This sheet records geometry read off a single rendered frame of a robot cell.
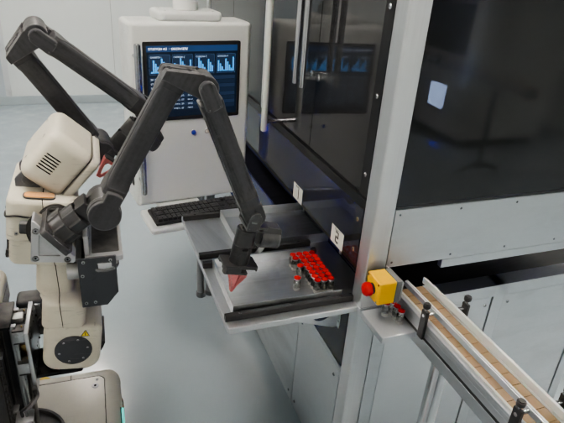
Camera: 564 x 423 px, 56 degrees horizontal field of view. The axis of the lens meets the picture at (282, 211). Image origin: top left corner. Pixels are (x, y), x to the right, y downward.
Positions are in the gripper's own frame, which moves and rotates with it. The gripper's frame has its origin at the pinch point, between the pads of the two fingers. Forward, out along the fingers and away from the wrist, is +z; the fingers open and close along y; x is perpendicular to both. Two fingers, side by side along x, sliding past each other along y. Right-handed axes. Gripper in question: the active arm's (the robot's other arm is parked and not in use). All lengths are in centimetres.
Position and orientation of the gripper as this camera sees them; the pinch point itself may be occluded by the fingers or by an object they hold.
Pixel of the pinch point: (231, 288)
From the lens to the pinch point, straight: 156.9
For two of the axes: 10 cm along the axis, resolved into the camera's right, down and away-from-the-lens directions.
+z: -2.6, 9.0, 3.6
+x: -3.4, -4.3, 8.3
